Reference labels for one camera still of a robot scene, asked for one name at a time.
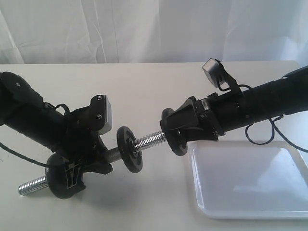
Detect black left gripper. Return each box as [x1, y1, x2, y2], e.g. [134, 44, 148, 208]
[57, 107, 113, 196]

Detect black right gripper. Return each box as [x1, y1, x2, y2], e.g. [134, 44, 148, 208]
[160, 96, 225, 142]

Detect black weight plate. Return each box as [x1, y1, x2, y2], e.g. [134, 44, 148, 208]
[45, 153, 72, 199]
[160, 108, 188, 156]
[116, 126, 143, 173]

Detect chrome threaded dumbbell bar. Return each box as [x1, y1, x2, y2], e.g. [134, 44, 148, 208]
[18, 131, 167, 196]

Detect white rectangular plastic tray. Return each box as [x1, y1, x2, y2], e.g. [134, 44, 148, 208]
[188, 141, 308, 220]

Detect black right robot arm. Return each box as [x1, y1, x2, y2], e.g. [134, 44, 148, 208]
[160, 64, 308, 141]

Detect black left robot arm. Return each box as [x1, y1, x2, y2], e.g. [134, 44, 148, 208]
[0, 72, 113, 199]

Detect white backdrop curtain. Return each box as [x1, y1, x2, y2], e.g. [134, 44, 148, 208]
[0, 0, 308, 65]

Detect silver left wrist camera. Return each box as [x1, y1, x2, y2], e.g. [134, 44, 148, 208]
[89, 95, 112, 135]

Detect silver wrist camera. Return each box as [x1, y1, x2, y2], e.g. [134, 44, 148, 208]
[89, 95, 112, 135]
[202, 58, 228, 91]

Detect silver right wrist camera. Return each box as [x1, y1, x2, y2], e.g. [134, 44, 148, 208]
[202, 58, 228, 91]

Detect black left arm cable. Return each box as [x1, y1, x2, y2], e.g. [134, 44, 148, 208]
[0, 141, 52, 168]

